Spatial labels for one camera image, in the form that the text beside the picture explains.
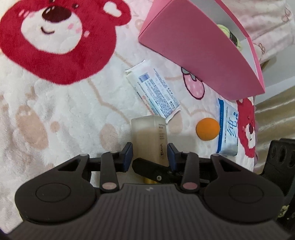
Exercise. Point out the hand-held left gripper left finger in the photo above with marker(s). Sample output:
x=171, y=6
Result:
x=128, y=157

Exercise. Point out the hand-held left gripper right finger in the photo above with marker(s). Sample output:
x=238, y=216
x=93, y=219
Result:
x=171, y=157

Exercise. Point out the beige foundation bottle gold cap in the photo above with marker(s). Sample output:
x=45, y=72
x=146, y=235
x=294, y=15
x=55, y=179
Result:
x=147, y=138

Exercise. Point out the orange makeup sponge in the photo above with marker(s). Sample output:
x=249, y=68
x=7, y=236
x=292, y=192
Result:
x=207, y=129

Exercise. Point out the blue wet wipes packet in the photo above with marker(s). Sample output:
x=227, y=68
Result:
x=228, y=131

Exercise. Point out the small white tissue packet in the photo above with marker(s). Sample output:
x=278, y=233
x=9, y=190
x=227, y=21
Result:
x=154, y=92

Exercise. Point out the pink cardboard box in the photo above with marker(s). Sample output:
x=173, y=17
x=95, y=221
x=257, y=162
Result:
x=196, y=46

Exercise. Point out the green yarn ball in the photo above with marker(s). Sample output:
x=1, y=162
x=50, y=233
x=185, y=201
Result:
x=224, y=30

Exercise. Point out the gold satin cloth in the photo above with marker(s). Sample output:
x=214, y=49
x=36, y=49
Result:
x=276, y=120

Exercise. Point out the red bear printed blanket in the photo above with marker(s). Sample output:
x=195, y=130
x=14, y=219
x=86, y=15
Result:
x=69, y=103

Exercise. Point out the pink cartoon print pillow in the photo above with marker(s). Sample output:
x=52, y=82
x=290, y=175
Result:
x=272, y=30

